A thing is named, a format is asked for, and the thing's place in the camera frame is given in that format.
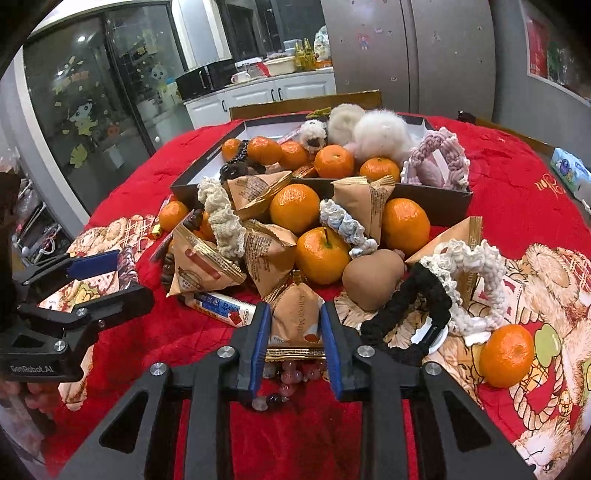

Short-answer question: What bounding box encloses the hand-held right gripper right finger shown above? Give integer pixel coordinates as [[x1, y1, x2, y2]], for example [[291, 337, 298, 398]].
[[318, 302, 539, 480]]

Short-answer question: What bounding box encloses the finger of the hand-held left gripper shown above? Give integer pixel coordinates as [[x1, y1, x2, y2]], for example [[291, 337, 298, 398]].
[[19, 284, 156, 334], [11, 250, 122, 297]]

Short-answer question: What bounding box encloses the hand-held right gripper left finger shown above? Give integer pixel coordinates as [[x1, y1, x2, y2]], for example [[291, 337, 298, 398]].
[[55, 302, 273, 480]]

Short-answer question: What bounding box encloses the pink bead bracelet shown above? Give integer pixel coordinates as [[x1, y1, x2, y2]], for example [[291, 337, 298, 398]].
[[252, 360, 328, 411]]

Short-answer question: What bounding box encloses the brown triangular snack packet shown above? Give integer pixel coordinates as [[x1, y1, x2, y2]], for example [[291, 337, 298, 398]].
[[265, 281, 326, 363]]

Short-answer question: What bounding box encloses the white blue candy packet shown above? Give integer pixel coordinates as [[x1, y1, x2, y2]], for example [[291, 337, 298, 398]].
[[182, 291, 257, 328]]

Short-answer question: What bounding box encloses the brown pear-shaped toy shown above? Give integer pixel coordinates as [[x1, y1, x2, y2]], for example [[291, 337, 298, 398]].
[[342, 249, 409, 312]]

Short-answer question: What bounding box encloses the black braided hair clip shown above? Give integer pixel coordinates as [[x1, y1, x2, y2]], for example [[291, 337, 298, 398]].
[[360, 263, 454, 366]]

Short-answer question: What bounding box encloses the cream crochet scrunchie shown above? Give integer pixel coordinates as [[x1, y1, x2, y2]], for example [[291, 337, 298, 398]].
[[198, 178, 247, 259]]

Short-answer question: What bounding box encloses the blue white crochet scrunchie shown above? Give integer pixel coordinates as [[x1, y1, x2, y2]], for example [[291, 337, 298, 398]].
[[320, 198, 378, 257]]

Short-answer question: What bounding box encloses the dark brown hair accessory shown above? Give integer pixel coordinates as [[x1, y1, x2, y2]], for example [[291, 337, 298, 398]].
[[218, 159, 259, 182]]

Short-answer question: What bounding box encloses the white crochet hair clip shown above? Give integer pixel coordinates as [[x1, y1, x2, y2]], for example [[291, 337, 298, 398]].
[[418, 240, 509, 347]]

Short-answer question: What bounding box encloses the shallow black white box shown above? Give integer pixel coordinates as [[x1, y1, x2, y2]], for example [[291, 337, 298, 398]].
[[170, 114, 474, 227]]

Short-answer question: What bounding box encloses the white fluffy hair clip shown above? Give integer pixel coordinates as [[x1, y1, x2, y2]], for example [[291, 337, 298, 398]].
[[299, 119, 329, 153]]

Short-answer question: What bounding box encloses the white fluffy scrunchie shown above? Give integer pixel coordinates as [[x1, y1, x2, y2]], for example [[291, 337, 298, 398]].
[[353, 110, 411, 162]]

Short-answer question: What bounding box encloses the pink braided hair clip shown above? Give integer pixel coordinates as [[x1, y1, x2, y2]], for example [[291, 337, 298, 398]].
[[402, 127, 472, 190]]

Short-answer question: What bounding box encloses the beige fluffy scrunchie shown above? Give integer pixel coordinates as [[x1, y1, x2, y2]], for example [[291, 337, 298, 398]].
[[328, 104, 365, 144]]

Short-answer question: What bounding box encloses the person's left hand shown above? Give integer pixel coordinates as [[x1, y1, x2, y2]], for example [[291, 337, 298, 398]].
[[0, 382, 62, 418]]

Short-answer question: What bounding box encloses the red printed blanket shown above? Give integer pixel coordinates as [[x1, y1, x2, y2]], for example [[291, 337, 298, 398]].
[[37, 113, 591, 480]]

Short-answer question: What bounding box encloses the glass door with cartoon stickers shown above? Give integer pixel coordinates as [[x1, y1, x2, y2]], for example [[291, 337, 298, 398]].
[[21, 2, 195, 213]]

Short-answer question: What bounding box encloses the black microwave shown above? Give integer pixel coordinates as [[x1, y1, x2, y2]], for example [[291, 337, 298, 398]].
[[175, 58, 236, 101]]

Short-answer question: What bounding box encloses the white kitchen cabinet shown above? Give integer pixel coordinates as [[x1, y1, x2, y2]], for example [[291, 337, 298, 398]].
[[185, 69, 338, 130]]

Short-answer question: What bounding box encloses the wooden chair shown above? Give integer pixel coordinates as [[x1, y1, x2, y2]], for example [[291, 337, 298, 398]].
[[229, 90, 383, 121]]

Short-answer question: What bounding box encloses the cream plastic basin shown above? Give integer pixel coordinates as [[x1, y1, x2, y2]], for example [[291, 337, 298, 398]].
[[265, 58, 296, 77]]

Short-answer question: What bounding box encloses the blue tissue pack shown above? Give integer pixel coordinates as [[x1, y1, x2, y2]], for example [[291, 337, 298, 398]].
[[551, 148, 591, 192]]

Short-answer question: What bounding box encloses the white plastic bag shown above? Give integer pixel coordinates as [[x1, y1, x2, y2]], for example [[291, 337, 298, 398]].
[[316, 25, 333, 61]]

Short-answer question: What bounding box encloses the silver double-door fridge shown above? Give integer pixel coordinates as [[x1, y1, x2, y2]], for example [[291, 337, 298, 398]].
[[321, 0, 497, 123]]

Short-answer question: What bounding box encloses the green packet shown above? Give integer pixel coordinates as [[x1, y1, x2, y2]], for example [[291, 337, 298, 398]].
[[547, 41, 561, 84]]

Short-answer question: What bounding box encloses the red gift bag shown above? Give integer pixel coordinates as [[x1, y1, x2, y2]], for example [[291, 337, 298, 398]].
[[526, 21, 550, 77]]

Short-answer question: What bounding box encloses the white wall shelf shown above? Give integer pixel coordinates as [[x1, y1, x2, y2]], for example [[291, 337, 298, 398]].
[[517, 0, 591, 104]]

